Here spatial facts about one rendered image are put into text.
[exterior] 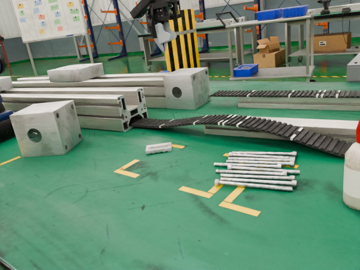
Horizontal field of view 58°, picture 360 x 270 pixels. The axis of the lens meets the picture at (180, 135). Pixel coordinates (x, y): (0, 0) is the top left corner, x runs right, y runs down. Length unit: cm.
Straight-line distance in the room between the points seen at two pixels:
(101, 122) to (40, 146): 16
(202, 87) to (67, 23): 584
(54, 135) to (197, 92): 38
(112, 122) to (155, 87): 19
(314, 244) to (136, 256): 19
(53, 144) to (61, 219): 27
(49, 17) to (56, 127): 621
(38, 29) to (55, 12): 54
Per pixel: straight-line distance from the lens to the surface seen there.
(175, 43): 419
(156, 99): 93
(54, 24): 682
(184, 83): 86
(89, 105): 84
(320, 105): 79
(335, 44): 562
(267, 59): 589
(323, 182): 49
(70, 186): 57
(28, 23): 721
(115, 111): 77
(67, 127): 73
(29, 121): 73
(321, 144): 57
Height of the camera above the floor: 102
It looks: 20 degrees down
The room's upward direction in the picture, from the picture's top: 8 degrees counter-clockwise
